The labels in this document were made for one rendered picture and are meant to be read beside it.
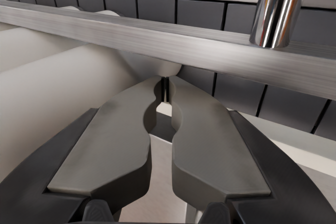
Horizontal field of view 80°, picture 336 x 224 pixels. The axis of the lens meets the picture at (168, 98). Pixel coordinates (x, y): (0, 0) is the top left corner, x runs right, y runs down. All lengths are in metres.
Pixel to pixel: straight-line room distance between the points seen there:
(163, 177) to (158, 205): 0.08
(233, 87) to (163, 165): 0.15
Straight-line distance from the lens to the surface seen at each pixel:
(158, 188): 0.33
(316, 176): 0.28
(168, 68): 0.15
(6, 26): 0.20
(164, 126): 0.26
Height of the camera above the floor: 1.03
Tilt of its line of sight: 46 degrees down
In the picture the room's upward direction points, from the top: 132 degrees counter-clockwise
